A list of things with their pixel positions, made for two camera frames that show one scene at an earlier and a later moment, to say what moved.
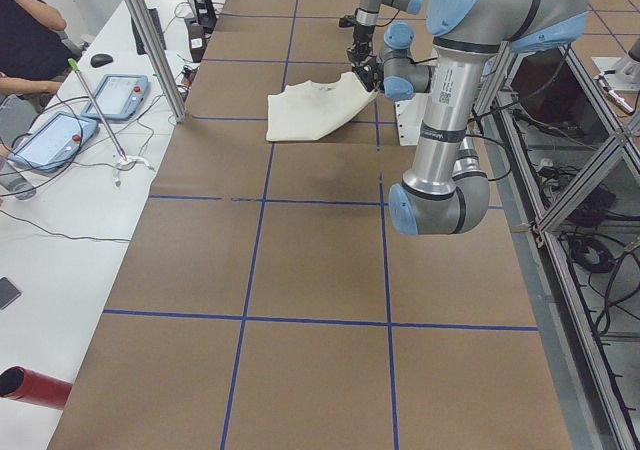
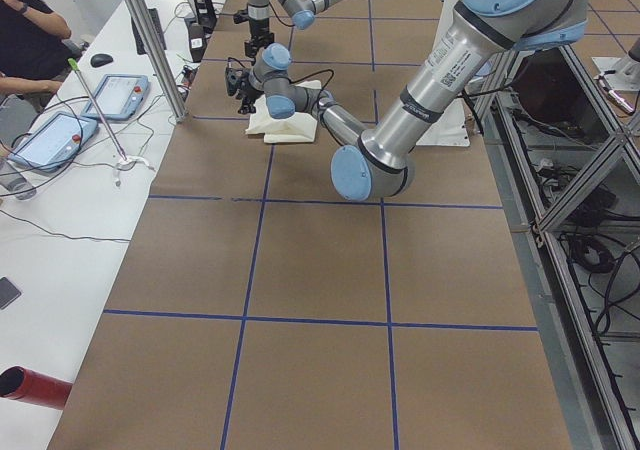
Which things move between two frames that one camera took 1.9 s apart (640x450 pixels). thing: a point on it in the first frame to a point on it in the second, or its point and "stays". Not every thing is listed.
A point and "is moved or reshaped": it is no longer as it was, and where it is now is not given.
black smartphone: (8, 293) stays
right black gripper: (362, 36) to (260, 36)
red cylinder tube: (33, 387) stays
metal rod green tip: (76, 68) stays
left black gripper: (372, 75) to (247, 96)
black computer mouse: (98, 60) stays
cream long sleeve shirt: (309, 111) is moved or reshaped
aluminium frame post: (153, 38) stays
